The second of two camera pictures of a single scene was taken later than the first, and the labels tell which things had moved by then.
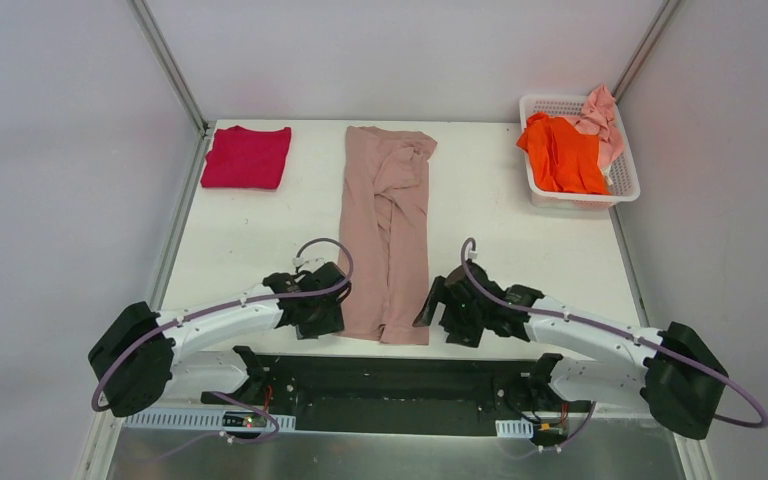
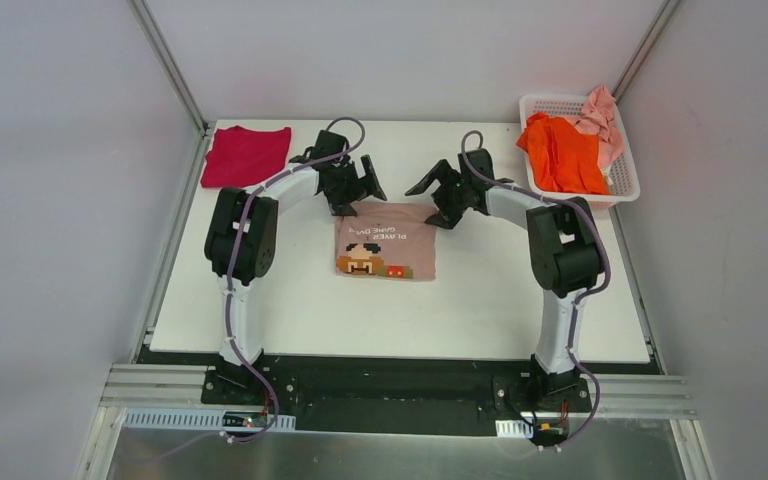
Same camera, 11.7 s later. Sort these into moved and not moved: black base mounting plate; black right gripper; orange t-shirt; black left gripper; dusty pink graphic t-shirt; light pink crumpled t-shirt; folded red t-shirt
Moved: black right gripper; black left gripper; dusty pink graphic t-shirt
Not moved: black base mounting plate; light pink crumpled t-shirt; folded red t-shirt; orange t-shirt
